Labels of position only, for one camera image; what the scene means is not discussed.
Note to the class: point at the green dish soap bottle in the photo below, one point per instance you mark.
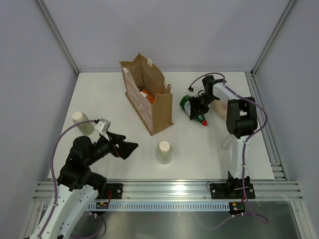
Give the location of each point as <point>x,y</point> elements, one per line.
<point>185,105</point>

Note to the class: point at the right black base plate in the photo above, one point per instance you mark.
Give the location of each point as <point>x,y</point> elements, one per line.
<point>220,191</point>

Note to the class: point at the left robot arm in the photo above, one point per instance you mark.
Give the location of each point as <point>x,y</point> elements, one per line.
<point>77,186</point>

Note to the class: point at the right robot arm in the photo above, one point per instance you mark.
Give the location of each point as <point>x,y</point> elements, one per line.
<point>241,123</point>

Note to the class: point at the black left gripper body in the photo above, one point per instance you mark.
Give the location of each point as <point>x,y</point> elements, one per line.
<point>104,147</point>

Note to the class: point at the brown canvas tote bag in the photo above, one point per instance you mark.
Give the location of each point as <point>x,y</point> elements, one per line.
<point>149,92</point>

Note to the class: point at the beige lotion pump bottle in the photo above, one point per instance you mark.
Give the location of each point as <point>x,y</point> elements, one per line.
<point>220,109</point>

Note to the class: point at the orange pump bottle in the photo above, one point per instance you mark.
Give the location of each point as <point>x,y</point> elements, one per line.
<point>147,95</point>

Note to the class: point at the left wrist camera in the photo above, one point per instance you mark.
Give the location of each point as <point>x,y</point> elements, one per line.
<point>102,127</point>

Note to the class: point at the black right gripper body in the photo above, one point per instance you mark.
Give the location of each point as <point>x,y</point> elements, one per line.
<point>204,98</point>

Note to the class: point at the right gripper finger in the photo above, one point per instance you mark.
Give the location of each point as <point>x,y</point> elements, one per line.
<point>192,101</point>
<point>200,109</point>

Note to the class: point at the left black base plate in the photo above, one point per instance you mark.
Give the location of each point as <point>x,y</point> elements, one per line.
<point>112,190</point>

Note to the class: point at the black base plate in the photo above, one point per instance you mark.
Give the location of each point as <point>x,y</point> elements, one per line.
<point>220,191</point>
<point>112,190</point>

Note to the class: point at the aluminium rail frame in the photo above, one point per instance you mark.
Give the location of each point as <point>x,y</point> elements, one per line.
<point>197,190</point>

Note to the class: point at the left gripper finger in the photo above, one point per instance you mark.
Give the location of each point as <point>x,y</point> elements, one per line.
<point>125,149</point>
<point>115,138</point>

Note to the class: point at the white slotted cable duct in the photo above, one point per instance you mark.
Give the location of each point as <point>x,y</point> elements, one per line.
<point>160,206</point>

